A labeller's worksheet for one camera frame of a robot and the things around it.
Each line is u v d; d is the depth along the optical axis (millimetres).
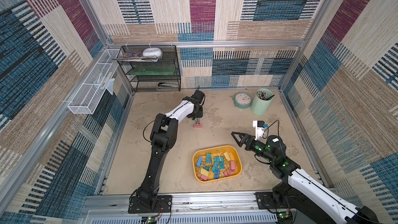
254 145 679
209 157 849
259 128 701
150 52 895
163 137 613
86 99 902
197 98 847
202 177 790
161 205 726
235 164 814
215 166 843
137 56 921
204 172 774
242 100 1114
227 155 860
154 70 964
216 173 809
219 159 842
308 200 518
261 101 950
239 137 740
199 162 847
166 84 1112
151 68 1053
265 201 731
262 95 940
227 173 812
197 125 998
